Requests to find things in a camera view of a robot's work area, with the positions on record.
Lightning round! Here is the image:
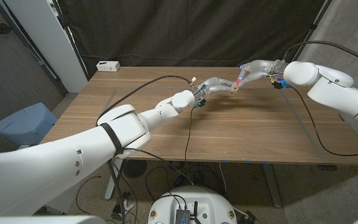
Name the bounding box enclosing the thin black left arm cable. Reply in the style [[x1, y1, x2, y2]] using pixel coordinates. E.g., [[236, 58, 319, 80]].
[[122, 105, 197, 185]]

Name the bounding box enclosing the white pillar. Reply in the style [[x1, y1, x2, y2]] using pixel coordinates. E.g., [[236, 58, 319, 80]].
[[3, 0, 88, 93]]

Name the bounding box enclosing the black floor device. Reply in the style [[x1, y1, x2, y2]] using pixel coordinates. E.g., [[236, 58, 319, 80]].
[[244, 210, 260, 224]]

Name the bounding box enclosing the thick black hand cable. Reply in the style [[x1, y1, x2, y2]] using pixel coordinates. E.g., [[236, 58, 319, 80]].
[[282, 40, 358, 69], [95, 75, 194, 127]]

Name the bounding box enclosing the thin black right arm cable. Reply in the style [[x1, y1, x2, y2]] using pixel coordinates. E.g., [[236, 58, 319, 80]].
[[289, 85, 358, 157]]

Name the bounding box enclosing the round black floor fan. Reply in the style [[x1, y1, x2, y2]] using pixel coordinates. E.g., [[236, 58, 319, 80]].
[[122, 159, 147, 179]]

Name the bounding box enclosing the grey ribbed torso module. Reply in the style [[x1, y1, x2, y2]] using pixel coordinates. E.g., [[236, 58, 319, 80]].
[[175, 208, 191, 224]]

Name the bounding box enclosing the white flat floor panel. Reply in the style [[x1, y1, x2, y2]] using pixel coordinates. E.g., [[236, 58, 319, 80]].
[[44, 182, 80, 215]]

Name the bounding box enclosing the white table leg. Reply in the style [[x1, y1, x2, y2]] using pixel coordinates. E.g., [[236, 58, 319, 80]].
[[104, 159, 124, 200]]

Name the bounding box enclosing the black and white floor glove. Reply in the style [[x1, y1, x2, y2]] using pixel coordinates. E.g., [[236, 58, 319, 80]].
[[111, 192, 135, 221]]

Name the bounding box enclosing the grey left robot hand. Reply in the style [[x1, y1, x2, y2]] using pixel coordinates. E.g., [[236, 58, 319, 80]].
[[192, 77, 236, 101]]

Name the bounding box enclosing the black backdrop frame pole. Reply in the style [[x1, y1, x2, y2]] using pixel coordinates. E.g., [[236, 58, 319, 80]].
[[50, 0, 90, 79], [290, 0, 334, 68]]

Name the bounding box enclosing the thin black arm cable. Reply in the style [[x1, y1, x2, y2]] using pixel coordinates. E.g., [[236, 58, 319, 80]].
[[122, 105, 197, 185], [289, 85, 358, 157]]

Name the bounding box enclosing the thick dark hanging cable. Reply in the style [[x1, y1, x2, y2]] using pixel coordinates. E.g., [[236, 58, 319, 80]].
[[106, 159, 127, 224]]

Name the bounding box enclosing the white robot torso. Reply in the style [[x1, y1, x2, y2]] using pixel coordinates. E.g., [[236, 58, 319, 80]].
[[147, 185, 238, 224]]

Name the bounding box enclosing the thick black right hand cable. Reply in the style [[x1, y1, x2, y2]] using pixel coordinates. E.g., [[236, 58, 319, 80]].
[[282, 40, 358, 69]]

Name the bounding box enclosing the blue plastic bin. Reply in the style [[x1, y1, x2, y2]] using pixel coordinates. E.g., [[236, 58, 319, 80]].
[[0, 102, 58, 147]]

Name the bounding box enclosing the grey table leg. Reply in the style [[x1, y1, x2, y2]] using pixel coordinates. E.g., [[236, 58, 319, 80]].
[[261, 164, 283, 208]]

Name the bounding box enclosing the thick black left hand cable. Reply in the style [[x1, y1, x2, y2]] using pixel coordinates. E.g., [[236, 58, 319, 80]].
[[95, 75, 194, 127]]

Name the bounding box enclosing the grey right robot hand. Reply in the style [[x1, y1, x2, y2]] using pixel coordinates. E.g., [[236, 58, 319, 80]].
[[236, 59, 288, 88]]

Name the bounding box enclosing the black backdrop curtain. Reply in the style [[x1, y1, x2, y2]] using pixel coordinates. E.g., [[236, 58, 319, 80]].
[[56, 0, 334, 75]]

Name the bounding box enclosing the black floor cable tangle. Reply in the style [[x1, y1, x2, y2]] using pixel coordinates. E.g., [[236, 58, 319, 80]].
[[144, 161, 228, 202]]

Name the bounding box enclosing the white power strip box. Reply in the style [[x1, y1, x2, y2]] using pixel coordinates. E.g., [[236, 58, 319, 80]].
[[96, 60, 121, 72]]

